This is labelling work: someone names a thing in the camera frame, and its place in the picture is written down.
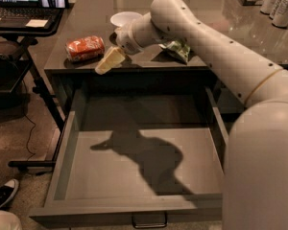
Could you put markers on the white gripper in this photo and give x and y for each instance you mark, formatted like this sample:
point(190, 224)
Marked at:
point(124, 39)

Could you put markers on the orange soda can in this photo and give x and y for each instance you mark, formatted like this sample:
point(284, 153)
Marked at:
point(84, 48)

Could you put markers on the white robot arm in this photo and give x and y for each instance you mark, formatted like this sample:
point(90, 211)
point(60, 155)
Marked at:
point(255, 194)

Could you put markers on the open grey top drawer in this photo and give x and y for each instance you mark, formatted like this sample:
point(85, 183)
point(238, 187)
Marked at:
point(121, 155)

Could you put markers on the white can right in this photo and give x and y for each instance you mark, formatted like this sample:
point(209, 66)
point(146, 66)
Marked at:
point(281, 16)

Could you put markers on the white ceramic bowl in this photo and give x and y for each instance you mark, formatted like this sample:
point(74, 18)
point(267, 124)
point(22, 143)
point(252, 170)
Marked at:
point(121, 18)

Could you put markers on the green chip bag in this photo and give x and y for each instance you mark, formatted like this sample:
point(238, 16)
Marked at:
point(177, 49)

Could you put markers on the yellow sticky note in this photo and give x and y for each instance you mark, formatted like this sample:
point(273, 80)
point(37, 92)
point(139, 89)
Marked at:
point(36, 23)

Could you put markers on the black laptop stand cart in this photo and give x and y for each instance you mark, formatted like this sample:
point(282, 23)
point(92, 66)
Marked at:
point(20, 58)

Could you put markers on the black laptop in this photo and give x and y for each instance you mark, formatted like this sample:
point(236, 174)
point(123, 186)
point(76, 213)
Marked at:
point(17, 13)

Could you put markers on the black and white sneaker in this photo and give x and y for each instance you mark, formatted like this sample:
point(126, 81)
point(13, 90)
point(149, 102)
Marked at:
point(8, 192)

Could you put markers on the metal drawer handle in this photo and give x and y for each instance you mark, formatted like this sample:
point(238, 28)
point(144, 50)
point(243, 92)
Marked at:
point(149, 220)

